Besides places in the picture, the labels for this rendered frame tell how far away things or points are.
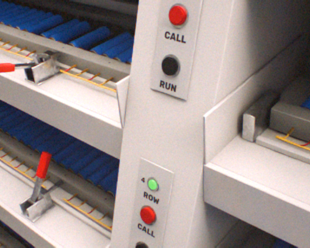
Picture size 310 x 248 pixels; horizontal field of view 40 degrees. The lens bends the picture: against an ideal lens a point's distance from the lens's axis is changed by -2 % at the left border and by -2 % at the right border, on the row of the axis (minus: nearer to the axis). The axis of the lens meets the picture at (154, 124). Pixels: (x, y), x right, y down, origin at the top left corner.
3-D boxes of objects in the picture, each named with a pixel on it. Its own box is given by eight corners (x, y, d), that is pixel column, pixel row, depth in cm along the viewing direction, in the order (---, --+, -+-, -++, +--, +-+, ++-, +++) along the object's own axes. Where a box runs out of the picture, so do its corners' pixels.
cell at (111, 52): (144, 48, 57) (110, 68, 53) (134, 45, 58) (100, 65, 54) (143, 35, 56) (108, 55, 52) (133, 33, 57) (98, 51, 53)
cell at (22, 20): (48, 21, 68) (14, 36, 64) (41, 19, 69) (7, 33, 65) (45, 10, 67) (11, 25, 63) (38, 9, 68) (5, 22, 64)
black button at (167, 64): (174, 78, 37) (177, 59, 36) (159, 73, 38) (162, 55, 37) (180, 76, 37) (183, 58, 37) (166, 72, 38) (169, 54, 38)
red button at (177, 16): (182, 27, 35) (185, 7, 35) (166, 23, 36) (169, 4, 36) (189, 26, 36) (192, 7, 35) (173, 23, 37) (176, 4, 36)
